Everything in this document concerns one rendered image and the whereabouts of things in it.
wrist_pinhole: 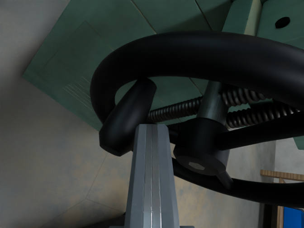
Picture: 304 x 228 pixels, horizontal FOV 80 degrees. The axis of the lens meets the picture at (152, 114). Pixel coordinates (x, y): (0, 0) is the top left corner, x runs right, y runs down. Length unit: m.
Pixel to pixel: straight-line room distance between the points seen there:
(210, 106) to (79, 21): 0.32
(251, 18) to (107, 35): 0.28
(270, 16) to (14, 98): 0.89
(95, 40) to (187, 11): 0.22
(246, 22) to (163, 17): 0.15
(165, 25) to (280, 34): 0.18
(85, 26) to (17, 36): 0.61
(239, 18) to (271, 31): 0.04
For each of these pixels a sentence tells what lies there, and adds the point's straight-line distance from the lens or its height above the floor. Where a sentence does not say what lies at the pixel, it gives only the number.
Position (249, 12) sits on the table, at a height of 0.87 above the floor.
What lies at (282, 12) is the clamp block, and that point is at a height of 0.89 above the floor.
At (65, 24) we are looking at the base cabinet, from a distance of 0.49.
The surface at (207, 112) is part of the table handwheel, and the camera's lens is 0.23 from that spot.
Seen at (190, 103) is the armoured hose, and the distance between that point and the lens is 0.27.
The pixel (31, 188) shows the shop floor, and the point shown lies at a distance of 0.97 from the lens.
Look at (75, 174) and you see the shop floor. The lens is 1.01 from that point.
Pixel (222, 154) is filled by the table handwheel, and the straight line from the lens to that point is 0.20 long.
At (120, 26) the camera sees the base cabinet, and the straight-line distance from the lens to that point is 0.39.
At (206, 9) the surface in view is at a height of 0.81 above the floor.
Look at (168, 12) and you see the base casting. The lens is 0.33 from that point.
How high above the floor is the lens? 0.93
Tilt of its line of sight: 47 degrees down
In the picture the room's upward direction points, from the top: 82 degrees clockwise
